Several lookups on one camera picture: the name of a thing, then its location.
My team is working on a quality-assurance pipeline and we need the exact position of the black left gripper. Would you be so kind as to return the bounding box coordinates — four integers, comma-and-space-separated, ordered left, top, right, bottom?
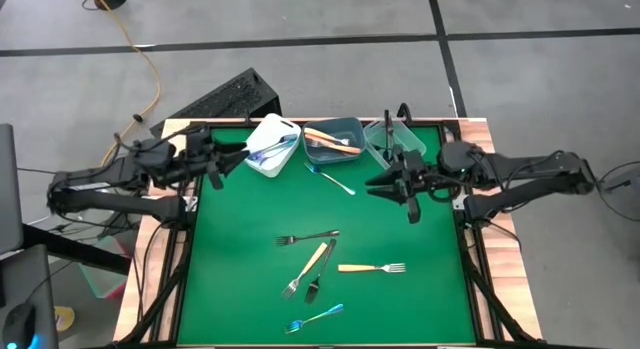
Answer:
182, 128, 250, 178

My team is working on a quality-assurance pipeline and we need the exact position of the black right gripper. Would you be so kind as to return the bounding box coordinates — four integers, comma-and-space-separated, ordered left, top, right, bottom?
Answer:
364, 151, 441, 205

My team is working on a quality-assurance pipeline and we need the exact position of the black metal fork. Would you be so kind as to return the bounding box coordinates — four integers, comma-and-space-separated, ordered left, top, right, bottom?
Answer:
303, 237, 338, 305
387, 119, 404, 163
382, 108, 394, 160
273, 229, 341, 248

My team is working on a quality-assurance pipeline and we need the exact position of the white plastic bin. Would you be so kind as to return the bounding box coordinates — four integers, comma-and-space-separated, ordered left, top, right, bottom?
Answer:
244, 112, 303, 179

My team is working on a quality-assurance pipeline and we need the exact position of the clear plastic bin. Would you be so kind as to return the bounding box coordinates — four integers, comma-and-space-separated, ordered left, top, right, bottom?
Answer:
363, 117, 427, 170

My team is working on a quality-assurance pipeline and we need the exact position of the black perforated computer case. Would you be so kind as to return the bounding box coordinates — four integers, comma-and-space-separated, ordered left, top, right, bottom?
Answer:
149, 67, 284, 140

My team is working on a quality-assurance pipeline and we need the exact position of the teal plastic bin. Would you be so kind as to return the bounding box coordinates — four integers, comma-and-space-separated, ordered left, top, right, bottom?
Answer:
301, 116, 366, 165

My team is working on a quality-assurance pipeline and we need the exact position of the green table mat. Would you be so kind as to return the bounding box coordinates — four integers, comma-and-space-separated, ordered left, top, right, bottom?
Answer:
177, 123, 476, 346

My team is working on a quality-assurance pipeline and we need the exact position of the black desk leg bar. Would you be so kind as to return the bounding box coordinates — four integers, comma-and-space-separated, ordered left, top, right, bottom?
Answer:
20, 222, 132, 276

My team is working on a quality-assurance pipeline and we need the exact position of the grey desk panel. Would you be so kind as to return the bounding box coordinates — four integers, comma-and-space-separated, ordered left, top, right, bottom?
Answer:
0, 123, 24, 255

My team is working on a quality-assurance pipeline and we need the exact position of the yellow tape roll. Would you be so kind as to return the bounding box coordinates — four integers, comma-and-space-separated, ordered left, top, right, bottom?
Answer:
53, 305, 77, 334

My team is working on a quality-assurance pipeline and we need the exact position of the dark grey desk mat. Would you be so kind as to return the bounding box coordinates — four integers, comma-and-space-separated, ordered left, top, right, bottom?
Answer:
0, 243, 60, 349

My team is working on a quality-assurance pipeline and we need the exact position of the black computer mouse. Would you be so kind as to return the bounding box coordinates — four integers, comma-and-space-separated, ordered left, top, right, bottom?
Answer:
1, 302, 37, 349

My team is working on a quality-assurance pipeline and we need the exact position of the yellow power cable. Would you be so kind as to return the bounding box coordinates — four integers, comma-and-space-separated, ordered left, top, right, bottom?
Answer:
89, 0, 162, 165

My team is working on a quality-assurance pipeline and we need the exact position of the black table frame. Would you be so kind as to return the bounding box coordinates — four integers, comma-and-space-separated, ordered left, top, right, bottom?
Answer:
114, 117, 544, 349

